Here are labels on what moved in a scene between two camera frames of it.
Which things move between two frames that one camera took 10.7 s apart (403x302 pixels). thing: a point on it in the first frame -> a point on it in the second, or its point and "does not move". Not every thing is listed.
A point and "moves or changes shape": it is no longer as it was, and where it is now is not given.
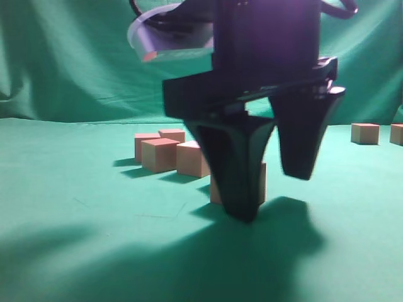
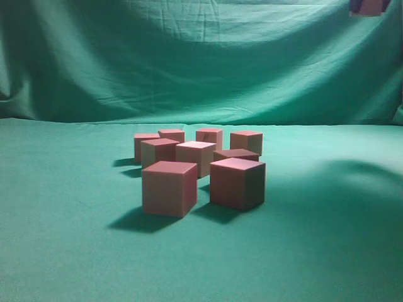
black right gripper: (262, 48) -> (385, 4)
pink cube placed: (176, 135) does not move
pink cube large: (215, 191) moves or changes shape
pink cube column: (363, 133) -> (371, 7)
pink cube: (138, 138) does not move
